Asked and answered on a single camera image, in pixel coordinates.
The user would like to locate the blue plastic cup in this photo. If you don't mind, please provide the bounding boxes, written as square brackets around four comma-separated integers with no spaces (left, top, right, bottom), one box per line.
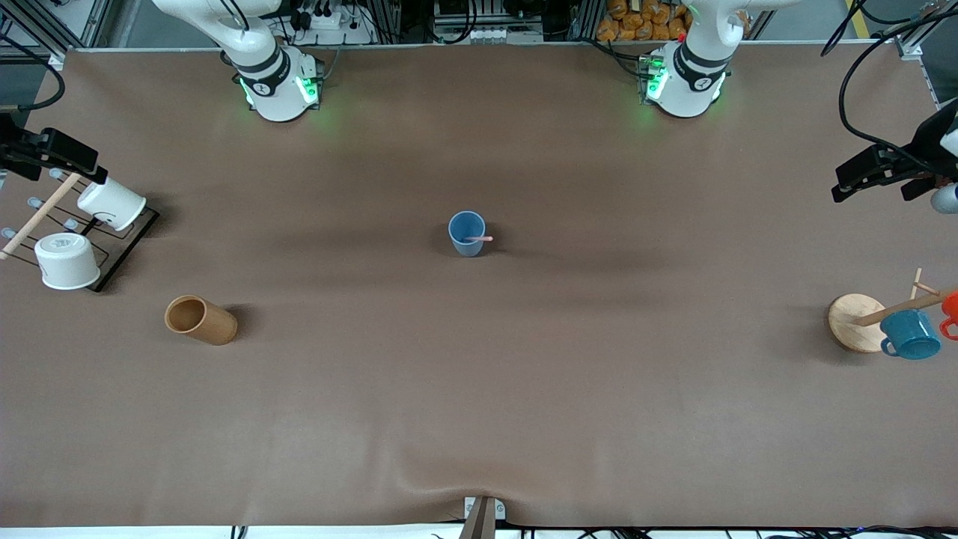
[448,210,487,258]

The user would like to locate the white cup lying tilted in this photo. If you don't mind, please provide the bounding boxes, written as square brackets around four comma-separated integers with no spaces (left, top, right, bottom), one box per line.
[77,176,147,231]

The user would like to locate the white cup standing upturned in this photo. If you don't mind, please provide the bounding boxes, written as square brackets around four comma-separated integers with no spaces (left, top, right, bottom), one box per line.
[34,232,102,291]

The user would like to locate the wooden cylinder chopstick holder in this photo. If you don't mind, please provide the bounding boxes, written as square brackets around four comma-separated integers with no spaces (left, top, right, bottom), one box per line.
[164,294,239,347]

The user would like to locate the wooden rod of rack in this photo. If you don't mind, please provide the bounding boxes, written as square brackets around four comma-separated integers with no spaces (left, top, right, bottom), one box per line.
[0,172,83,261]

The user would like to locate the teal enamel mug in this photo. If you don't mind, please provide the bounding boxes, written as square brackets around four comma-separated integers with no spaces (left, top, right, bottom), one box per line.
[879,309,942,361]

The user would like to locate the wooden mug tree stand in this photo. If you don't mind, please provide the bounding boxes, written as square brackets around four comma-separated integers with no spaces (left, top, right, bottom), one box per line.
[829,268,958,354]

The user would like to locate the bag of orange bread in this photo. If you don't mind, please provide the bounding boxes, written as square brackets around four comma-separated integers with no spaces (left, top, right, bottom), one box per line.
[597,0,693,43]

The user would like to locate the white power strip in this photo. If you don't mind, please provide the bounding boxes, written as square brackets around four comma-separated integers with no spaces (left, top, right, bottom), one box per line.
[288,6,353,32]

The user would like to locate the white terminal strip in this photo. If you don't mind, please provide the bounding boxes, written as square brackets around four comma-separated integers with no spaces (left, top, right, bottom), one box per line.
[470,27,545,44]

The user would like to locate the brown table mat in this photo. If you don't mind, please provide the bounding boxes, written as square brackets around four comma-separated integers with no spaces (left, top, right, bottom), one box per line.
[0,41,958,529]

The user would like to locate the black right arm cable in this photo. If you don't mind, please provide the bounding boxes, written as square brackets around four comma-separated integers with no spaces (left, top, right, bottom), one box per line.
[0,30,67,113]

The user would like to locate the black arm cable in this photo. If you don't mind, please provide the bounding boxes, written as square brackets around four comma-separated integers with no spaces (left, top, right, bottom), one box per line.
[821,0,958,154]
[0,30,67,113]

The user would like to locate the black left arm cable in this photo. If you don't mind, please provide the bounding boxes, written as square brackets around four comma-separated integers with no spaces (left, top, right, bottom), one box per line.
[821,0,958,154]

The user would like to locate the aluminium frame profile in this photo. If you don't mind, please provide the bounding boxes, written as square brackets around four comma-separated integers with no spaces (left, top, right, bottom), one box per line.
[894,0,958,61]

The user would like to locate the black wire cup rack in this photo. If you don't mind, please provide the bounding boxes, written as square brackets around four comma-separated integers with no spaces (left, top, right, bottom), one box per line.
[0,168,160,294]

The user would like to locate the grey table edge bracket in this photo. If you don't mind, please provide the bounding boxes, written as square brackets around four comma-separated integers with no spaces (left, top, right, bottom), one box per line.
[460,496,507,539]

